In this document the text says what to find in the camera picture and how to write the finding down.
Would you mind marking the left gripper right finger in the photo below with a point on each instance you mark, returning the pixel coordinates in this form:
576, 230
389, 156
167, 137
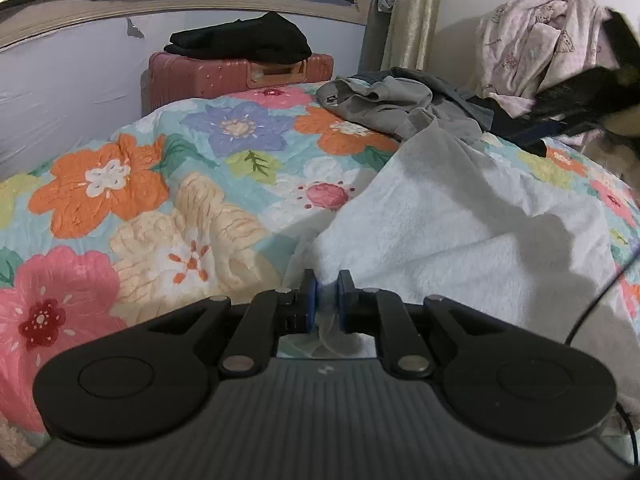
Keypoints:
382, 315

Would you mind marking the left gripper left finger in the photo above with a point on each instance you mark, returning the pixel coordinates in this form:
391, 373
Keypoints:
269, 316

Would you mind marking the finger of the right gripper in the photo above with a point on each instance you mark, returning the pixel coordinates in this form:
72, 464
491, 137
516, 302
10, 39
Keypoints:
540, 132

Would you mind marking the light grey sweatshirt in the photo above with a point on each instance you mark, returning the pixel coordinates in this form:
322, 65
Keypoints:
444, 219

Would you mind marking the black folded clothes on suitcase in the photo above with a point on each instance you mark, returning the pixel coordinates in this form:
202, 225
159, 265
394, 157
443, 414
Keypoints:
269, 39

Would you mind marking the black garment on bed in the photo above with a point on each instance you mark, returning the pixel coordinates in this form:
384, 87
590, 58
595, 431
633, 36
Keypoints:
503, 125

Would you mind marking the dark grey garment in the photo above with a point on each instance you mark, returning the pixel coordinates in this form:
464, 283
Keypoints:
483, 115

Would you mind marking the pink floral blanket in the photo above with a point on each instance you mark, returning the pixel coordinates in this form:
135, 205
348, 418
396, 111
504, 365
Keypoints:
525, 46

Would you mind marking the floral bed quilt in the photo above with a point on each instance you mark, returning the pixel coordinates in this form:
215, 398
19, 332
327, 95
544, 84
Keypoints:
200, 198

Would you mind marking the grey polo shirt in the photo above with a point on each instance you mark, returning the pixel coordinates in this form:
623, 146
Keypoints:
397, 107

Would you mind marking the beige curtain right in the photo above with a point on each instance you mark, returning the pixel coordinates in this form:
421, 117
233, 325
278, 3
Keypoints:
410, 33

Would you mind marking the pink red suitcase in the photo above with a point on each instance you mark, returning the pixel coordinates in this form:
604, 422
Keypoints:
174, 77

